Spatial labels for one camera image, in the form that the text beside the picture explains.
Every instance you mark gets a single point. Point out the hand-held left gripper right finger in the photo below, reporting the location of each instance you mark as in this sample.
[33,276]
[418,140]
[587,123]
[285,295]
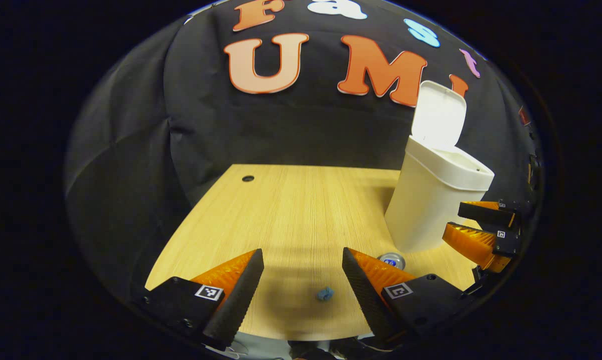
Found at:
[363,295]

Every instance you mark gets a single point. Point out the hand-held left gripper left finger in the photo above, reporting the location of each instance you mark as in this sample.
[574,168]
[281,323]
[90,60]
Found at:
[241,295]

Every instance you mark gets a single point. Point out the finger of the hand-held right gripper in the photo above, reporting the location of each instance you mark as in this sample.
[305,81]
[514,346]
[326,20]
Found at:
[485,214]
[473,242]

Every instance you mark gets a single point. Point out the blue paper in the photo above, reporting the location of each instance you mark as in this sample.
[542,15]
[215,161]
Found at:
[325,294]

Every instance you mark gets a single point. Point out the blue pop can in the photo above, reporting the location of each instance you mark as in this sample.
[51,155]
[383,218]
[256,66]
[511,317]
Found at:
[392,260]

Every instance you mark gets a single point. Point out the white desktop garbage bin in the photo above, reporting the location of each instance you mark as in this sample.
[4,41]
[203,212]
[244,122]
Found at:
[430,200]

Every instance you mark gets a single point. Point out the wooden desktop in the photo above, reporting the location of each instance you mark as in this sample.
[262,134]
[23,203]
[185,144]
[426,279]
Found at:
[291,220]

